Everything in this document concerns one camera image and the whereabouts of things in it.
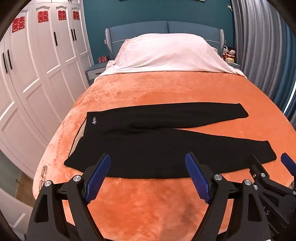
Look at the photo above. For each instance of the black pants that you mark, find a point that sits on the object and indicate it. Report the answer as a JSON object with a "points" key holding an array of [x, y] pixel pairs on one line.
{"points": [[151, 141]]}

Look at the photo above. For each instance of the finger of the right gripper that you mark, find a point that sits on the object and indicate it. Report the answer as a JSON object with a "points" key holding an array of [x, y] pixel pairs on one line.
{"points": [[257, 171], [289, 164]]}

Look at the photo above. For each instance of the left blue nightstand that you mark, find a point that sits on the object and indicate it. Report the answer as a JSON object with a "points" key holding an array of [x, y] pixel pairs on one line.
{"points": [[95, 71]]}

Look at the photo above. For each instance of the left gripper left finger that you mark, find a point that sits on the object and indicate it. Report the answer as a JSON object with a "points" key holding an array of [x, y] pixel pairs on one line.
{"points": [[61, 212]]}

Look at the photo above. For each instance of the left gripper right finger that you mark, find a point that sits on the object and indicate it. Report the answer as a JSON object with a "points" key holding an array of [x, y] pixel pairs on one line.
{"points": [[234, 209]]}

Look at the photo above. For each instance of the white wardrobe with red decals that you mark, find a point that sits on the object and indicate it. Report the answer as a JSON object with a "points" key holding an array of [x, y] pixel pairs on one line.
{"points": [[45, 53]]}

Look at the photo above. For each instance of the white pillow cover sheet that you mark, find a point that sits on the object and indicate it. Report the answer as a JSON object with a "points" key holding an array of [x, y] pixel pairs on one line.
{"points": [[167, 52]]}

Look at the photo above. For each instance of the red doll figurines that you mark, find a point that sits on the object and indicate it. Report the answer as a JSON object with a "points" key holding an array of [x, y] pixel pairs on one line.
{"points": [[228, 55]]}

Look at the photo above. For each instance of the right nightstand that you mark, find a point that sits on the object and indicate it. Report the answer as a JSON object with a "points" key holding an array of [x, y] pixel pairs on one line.
{"points": [[234, 65]]}

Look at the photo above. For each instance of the red boxes on nightstand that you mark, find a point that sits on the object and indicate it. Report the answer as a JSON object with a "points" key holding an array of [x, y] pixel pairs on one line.
{"points": [[103, 59]]}

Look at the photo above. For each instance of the grey curtain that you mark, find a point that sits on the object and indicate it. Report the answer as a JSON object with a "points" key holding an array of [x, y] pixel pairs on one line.
{"points": [[265, 50]]}

